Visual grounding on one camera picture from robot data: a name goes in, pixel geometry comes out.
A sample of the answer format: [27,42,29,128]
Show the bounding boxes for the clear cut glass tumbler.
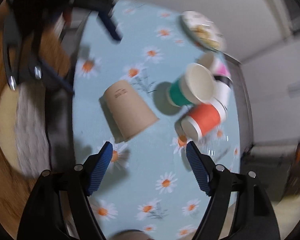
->
[199,126,231,163]

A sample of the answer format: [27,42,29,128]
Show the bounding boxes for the black sleeve paper cup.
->
[213,75,233,109]

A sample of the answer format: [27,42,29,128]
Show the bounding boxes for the orange sleeve paper cup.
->
[181,99,227,141]

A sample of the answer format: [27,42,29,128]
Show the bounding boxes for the white floral snack dish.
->
[181,11,227,52]

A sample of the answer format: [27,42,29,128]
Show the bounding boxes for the pink sleeve paper cup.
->
[197,51,231,78]

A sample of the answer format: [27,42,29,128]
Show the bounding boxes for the person's right hand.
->
[109,229,153,240]

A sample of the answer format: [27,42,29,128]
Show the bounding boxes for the white quilted cushion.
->
[0,82,50,178]

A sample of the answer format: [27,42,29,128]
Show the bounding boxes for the beige paper cup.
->
[100,80,159,143]

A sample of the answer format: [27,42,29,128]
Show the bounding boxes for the blue daisy tablecloth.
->
[73,0,209,239]

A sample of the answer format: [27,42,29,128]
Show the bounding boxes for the green sleeve paper cup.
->
[166,63,216,107]

